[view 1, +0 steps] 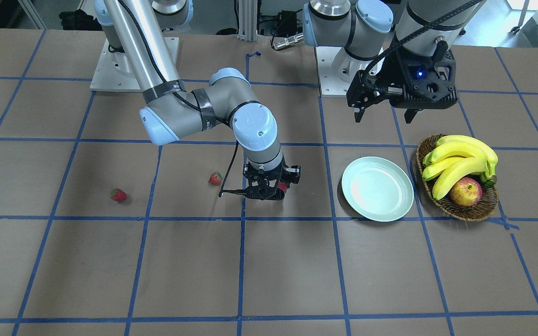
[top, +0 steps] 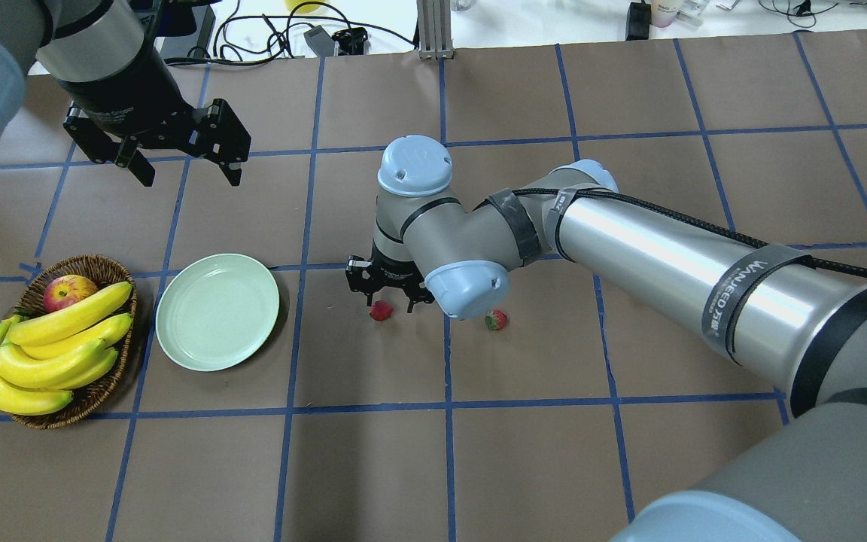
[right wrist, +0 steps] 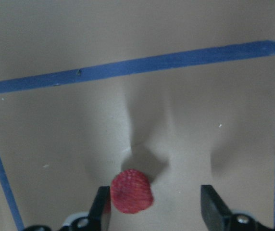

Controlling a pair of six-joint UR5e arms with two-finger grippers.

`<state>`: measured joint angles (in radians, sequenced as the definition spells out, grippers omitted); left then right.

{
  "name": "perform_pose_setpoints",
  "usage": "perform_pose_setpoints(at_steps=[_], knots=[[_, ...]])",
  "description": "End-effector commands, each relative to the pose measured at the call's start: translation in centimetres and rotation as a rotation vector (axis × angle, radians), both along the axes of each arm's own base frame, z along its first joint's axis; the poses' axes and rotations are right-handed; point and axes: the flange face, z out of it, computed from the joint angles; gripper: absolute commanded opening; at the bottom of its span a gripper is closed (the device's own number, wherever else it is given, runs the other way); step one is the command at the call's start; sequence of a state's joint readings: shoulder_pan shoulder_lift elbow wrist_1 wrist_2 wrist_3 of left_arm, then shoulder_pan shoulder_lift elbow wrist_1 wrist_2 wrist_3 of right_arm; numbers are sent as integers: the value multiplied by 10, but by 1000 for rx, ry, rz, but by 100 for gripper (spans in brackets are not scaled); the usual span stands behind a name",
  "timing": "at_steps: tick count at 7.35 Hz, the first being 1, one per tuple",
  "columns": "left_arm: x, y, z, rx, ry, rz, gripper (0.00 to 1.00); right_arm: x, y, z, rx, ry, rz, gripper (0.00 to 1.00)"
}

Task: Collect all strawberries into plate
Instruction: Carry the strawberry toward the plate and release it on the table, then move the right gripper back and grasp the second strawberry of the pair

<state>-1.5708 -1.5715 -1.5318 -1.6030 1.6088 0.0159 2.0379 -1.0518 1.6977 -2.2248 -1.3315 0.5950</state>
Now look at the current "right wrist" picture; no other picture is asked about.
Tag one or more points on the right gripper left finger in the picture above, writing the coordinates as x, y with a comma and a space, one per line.
97, 218

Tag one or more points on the strawberry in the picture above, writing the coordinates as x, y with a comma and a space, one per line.
131, 192

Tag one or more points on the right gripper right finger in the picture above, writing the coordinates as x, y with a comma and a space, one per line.
218, 217

